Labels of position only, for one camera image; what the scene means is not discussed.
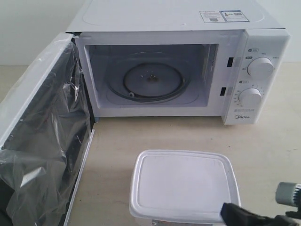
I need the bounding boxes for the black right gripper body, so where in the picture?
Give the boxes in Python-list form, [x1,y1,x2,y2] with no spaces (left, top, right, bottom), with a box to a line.
[269,211,301,226]

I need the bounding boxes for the white lidded plastic container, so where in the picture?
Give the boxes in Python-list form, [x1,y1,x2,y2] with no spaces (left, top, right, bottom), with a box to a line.
[129,150,241,226]

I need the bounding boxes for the white microwave door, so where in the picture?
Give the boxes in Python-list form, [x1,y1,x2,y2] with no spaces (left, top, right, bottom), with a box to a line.
[0,31,95,226]

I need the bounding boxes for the white Midea microwave body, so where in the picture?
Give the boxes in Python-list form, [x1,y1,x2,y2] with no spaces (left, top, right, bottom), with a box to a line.
[67,0,290,125]

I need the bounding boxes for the lower white control knob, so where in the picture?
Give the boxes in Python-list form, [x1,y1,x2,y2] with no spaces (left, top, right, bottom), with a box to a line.
[238,88,262,107]

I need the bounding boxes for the white control knob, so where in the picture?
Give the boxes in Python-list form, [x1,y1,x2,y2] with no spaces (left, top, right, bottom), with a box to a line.
[247,57,274,79]
[238,88,262,107]

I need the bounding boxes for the upper white control knob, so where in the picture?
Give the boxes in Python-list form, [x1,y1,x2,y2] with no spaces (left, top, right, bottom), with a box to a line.
[247,57,274,79]

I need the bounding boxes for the glass turntable plate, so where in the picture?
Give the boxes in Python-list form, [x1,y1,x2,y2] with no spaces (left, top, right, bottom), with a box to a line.
[105,52,193,103]

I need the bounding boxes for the clear plastic film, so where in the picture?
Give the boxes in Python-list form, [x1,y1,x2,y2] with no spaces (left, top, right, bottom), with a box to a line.
[0,32,92,226]

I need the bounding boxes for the turntable roller ring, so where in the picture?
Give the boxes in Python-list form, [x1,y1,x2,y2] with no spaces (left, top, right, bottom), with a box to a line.
[123,62,183,97]

